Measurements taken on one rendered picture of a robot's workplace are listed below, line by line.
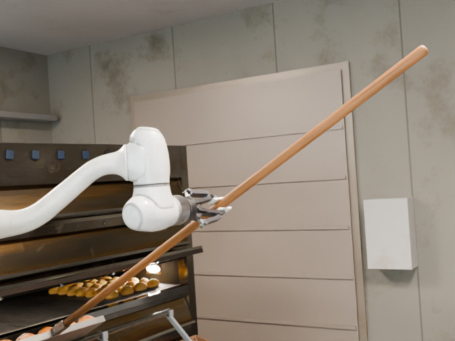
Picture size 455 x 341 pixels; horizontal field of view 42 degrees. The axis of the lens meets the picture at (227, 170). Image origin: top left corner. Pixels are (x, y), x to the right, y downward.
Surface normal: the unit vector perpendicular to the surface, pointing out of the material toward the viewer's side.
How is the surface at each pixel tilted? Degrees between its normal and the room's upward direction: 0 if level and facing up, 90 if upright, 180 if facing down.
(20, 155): 90
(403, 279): 90
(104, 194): 70
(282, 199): 90
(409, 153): 90
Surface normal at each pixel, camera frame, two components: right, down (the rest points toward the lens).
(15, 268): 0.75, -0.40
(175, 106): -0.51, 0.02
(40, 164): 0.82, -0.06
